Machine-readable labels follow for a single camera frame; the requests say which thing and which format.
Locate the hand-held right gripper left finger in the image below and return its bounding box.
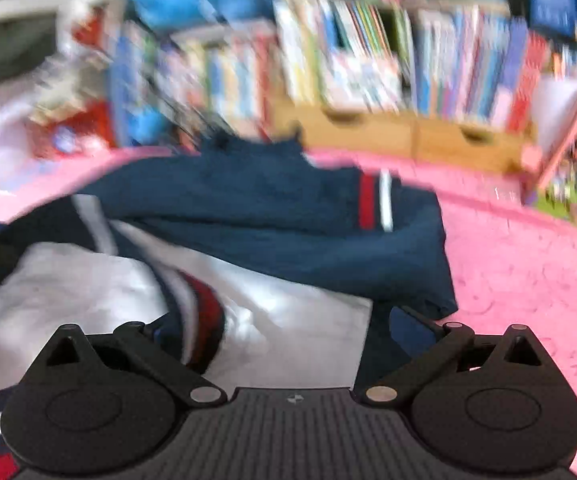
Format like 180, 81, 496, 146
28, 317, 227, 407

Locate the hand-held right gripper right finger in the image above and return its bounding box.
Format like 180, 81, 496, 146
360, 306, 559, 407

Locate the white and navy jacket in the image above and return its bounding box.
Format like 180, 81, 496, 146
0, 132, 459, 480

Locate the pink rabbit-print blanket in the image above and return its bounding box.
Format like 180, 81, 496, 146
0, 145, 577, 480

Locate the wooden drawer organizer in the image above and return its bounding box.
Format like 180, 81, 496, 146
267, 95, 535, 174

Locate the blue plush ball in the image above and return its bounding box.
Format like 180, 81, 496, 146
129, 109, 170, 147

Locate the red plastic crate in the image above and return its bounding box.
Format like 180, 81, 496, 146
28, 100, 120, 159

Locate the white printed carton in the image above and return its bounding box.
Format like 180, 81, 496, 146
329, 52, 405, 112

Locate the row of tall blue books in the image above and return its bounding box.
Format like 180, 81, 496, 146
108, 25, 280, 147

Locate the stack of worn paper books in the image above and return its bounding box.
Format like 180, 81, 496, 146
0, 55, 115, 127

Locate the row of pastel spine books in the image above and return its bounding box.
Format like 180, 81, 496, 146
413, 5, 555, 132

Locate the row of colourful thin books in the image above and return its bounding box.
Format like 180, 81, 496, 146
273, 0, 415, 112

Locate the large blue plush toy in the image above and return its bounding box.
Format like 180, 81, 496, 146
128, 0, 229, 32

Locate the white framed window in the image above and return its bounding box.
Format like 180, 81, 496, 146
0, 0, 180, 92

